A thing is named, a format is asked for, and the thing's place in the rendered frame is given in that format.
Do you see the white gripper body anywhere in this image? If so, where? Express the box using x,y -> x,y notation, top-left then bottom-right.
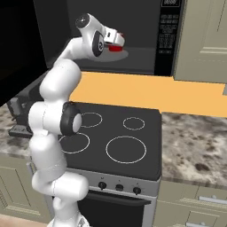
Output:
113,31 -> 126,46

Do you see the grey microwave turntable plate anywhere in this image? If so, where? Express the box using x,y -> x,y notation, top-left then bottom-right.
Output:
84,48 -> 130,63

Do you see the black microwave oven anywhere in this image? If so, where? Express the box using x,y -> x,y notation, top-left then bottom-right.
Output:
32,0 -> 188,77

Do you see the black hob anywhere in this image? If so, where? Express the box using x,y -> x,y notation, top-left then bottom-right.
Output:
57,101 -> 163,182

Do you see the black microwave door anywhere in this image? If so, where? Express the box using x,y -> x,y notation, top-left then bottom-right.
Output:
0,0 -> 51,106

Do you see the dark grey countertop appliance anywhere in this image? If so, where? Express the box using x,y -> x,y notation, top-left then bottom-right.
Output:
6,86 -> 46,139

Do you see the steel oven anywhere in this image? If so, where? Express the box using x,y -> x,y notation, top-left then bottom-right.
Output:
51,168 -> 162,227

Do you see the beige drawer front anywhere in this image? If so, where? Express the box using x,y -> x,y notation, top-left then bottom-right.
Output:
178,210 -> 227,227
193,185 -> 227,209

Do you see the beige base cupboard door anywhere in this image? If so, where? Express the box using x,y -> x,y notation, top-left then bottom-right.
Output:
0,155 -> 53,223

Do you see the beige wall cupboard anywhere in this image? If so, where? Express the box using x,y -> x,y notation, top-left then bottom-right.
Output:
173,0 -> 227,84

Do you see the black oven door handle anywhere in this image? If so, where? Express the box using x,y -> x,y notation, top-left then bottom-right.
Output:
84,191 -> 153,207

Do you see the silver drawer handle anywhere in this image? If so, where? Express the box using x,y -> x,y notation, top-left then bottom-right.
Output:
185,222 -> 209,227
198,195 -> 227,206

